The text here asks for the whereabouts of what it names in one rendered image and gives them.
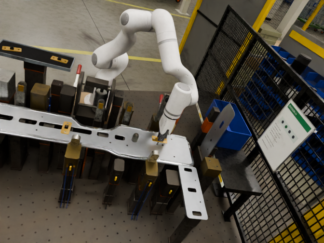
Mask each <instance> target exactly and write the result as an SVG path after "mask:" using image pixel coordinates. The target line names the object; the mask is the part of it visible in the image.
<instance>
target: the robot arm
mask: <svg viewBox="0 0 324 243"><path fill-rule="evenodd" d="M120 25H121V31H120V33H119V34H118V35H117V37H116V38H115V39H114V40H112V41H110V42H108V43H106V44H104V45H102V46H100V47H99V48H97V49H96V50H95V51H94V52H93V54H92V58H91V59H92V64H93V65H94V66H95V67H96V68H98V69H101V70H99V71H98V72H97V73H96V75H95V78H99V79H103V80H107V81H109V84H108V85H109V86H110V88H111V85H112V81H113V79H114V78H116V77H117V76H118V75H119V74H120V73H122V72H123V71H124V70H125V68H126V67H127V65H128V55H127V53H126V52H127V51H129V50H130V49H131V48H132V47H133V46H134V44H135V43H136V41H137V35H136V32H139V31H142V32H156V37H157V42H158V47H159V52H160V57H161V62H162V68H163V70H164V72H165V73H166V74H169V75H172V76H174V77H176V78H177V79H179V81H180V82H178V83H176V84H175V85H174V88H173V90H172V92H171V95H170V97H169V99H168V102H167V104H166V106H165V108H164V113H163V115H162V117H161V119H160V121H159V127H160V131H159V133H158V135H157V137H158V141H161V142H163V141H164V139H165V138H167V135H170V133H171V131H172V129H173V127H174V124H175V122H176V120H177V119H178V118H179V117H180V115H181V113H182V111H183V109H184V108H185V107H187V106H191V105H195V104H196V103H197V102H198V90H197V85H196V81H195V79H194V77H193V75H192V74H191V73H190V72H189V71H188V70H187V69H186V68H185V67H184V66H183V65H182V63H181V60H180V54H179V49H178V43H177V38H176V31H175V26H174V21H173V18H172V16H171V14H170V13H169V12H168V11H166V10H164V9H155V10H154V11H153V12H151V11H144V10H138V9H128V10H126V11H124V12H123V13H122V14H121V16H120ZM95 90H96V88H94V93H93V94H92V93H91V94H88V95H87V96H86V97H85V98H84V103H85V104H88V105H93V102H94V97H95Z"/></svg>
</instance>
